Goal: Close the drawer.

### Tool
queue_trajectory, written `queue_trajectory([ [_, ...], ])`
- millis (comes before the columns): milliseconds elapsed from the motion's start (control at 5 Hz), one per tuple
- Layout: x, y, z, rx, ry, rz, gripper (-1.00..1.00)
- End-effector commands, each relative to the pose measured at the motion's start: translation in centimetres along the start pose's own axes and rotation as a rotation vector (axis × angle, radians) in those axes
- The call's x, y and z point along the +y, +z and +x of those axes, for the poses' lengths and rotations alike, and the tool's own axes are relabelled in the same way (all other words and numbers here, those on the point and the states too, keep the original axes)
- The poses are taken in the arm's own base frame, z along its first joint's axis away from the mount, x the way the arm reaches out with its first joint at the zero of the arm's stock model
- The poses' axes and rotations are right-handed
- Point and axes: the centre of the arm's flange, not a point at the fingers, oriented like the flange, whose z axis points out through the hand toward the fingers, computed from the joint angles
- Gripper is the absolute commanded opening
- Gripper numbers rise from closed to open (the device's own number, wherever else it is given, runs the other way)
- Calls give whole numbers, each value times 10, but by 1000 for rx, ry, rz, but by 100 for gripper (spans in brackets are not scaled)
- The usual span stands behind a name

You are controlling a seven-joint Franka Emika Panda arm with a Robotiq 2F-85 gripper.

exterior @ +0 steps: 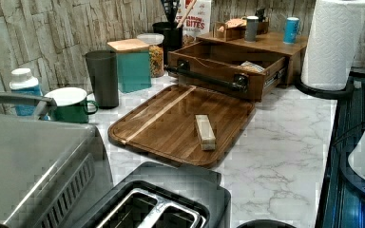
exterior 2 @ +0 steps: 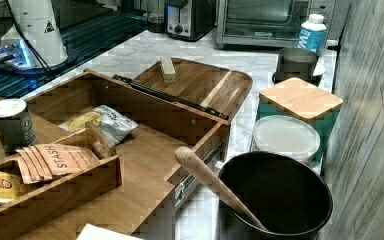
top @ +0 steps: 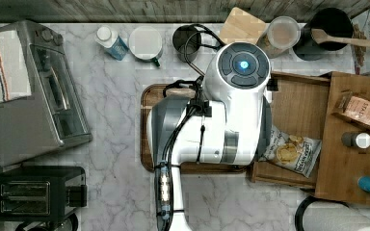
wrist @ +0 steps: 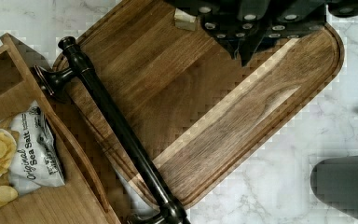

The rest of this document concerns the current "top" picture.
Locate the wooden drawer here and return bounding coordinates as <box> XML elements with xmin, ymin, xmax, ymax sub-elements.
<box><xmin>250</xmin><ymin>71</ymin><xmax>330</xmax><ymax>189</ymax></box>

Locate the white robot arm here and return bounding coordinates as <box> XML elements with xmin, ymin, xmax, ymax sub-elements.
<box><xmin>147</xmin><ymin>41</ymin><xmax>272</xmax><ymax>231</ymax></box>

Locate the wooden drawer cabinet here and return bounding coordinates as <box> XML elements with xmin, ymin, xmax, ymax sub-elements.
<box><xmin>315</xmin><ymin>72</ymin><xmax>370</xmax><ymax>206</ymax></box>

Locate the small beige stick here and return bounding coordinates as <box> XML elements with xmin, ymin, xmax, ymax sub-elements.
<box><xmin>166</xmin><ymin>89</ymin><xmax>195</xmax><ymax>98</ymax></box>

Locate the wooden serving tray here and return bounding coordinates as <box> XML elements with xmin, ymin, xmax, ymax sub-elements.
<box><xmin>140</xmin><ymin>84</ymin><xmax>249</xmax><ymax>174</ymax></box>

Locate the dark metal cup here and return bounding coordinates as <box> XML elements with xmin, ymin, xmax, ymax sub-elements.
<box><xmin>172</xmin><ymin>25</ymin><xmax>201</xmax><ymax>62</ymax></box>

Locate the white lidded green mug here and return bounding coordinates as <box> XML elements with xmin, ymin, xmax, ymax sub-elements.
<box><xmin>128</xmin><ymin>26</ymin><xmax>163</xmax><ymax>67</ymax></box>

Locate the blue bottle white cap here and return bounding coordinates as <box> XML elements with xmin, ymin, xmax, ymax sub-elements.
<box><xmin>94</xmin><ymin>25</ymin><xmax>128</xmax><ymax>61</ymax></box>

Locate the teal canister wooden lid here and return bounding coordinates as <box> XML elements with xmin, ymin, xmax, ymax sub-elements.
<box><xmin>219</xmin><ymin>7</ymin><xmax>266</xmax><ymax>44</ymax></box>

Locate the chips bag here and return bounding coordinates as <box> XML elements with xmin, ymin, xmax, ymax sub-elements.
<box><xmin>259</xmin><ymin>125</ymin><xmax>322</xmax><ymax>178</ymax></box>

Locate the clear plastic lidded jar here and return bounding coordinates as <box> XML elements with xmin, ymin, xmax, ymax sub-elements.
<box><xmin>256</xmin><ymin>16</ymin><xmax>301</xmax><ymax>59</ymax></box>

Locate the black round base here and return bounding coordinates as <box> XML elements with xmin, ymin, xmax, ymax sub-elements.
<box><xmin>294</xmin><ymin>196</ymin><xmax>349</xmax><ymax>231</ymax></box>

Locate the silver toaster oven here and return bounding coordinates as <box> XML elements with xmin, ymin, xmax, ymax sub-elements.
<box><xmin>0</xmin><ymin>20</ymin><xmax>93</xmax><ymax>167</ymax></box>

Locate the wooden spatula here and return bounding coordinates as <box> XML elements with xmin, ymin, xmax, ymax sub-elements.
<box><xmin>311</xmin><ymin>29</ymin><xmax>370</xmax><ymax>47</ymax></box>

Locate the pink tea box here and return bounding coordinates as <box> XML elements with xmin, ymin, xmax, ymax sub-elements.
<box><xmin>335</xmin><ymin>90</ymin><xmax>370</xmax><ymax>125</ymax></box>

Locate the black two-slot toaster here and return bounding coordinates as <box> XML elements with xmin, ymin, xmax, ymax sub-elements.
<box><xmin>0</xmin><ymin>166</ymin><xmax>88</xmax><ymax>221</ymax></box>

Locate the black utensil holder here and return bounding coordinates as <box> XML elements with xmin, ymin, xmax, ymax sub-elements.
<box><xmin>293</xmin><ymin>8</ymin><xmax>354</xmax><ymax>61</ymax></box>

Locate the dark shaker white cap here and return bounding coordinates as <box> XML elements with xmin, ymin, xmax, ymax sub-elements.
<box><xmin>341</xmin><ymin>132</ymin><xmax>370</xmax><ymax>149</ymax></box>

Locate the striped white dish towel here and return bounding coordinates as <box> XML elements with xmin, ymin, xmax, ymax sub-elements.
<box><xmin>0</xmin><ymin>30</ymin><xmax>32</xmax><ymax>103</ymax></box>

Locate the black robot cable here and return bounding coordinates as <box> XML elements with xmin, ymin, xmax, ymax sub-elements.
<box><xmin>153</xmin><ymin>23</ymin><xmax>226</xmax><ymax>231</ymax></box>

